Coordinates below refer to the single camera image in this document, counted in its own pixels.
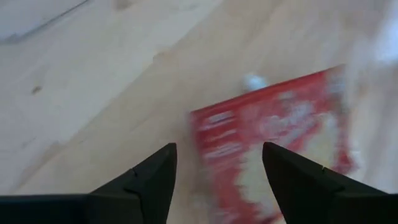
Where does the small purple dropper bottle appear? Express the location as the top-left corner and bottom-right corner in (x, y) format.
(241, 73), (269, 93)

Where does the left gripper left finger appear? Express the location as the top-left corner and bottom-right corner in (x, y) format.
(90, 142), (178, 224)

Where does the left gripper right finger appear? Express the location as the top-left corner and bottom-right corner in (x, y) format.
(262, 141), (389, 224)

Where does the red popcorn packet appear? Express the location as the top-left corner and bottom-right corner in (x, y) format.
(188, 63), (358, 224)

